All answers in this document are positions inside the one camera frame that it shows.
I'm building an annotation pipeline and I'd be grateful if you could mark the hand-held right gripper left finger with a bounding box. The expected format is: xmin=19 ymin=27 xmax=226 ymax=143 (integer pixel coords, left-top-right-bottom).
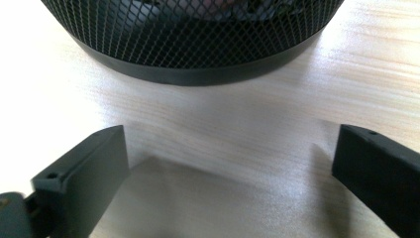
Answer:
xmin=30 ymin=124 xmax=131 ymax=238

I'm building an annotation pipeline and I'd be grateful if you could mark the black mesh basket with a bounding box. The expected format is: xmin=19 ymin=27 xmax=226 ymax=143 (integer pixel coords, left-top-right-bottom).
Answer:
xmin=40 ymin=0 xmax=346 ymax=87

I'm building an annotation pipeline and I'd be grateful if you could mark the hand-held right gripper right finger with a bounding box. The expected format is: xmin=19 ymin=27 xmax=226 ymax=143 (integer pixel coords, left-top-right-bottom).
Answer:
xmin=331 ymin=124 xmax=420 ymax=238

